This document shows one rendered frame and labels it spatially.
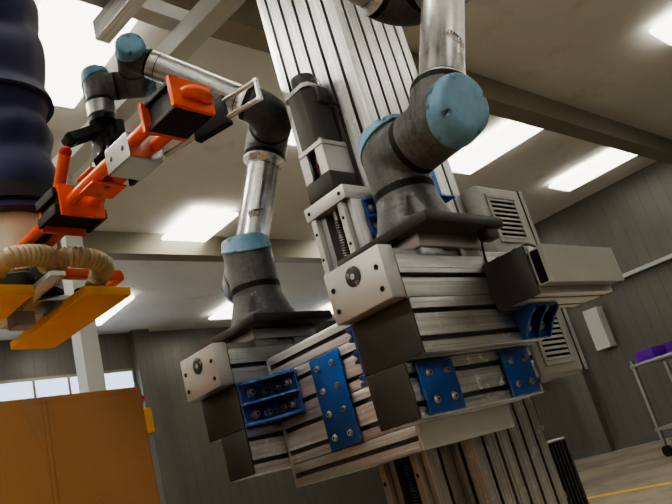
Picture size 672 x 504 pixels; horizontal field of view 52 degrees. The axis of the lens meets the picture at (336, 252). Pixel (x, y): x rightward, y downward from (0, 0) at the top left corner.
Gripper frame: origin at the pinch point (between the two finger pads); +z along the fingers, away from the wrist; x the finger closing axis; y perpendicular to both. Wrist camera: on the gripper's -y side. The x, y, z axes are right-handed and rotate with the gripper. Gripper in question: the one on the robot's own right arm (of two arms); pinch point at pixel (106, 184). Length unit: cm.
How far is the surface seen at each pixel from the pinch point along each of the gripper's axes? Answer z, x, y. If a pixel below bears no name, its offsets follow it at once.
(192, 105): 30, -78, -26
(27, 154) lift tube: 8.6, -24.2, -28.7
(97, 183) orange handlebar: 30, -52, -29
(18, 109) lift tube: -2.0, -24.0, -29.2
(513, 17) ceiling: -245, 71, 441
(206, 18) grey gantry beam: -158, 89, 121
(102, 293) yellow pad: 41, -30, -21
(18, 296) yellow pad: 41, -30, -36
